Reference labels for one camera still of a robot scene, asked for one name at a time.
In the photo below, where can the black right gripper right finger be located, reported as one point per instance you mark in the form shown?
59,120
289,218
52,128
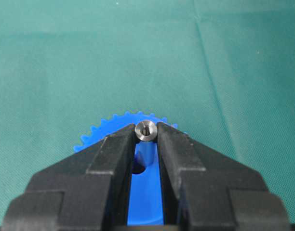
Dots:
204,190

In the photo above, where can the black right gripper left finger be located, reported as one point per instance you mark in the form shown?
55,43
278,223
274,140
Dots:
87,191

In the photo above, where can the blue plastic gear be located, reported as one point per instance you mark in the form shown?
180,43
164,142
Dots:
145,192

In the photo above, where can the silver metal shaft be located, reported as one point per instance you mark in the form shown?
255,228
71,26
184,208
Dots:
146,131

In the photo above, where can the green table mat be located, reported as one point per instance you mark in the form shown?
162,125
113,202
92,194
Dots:
222,70

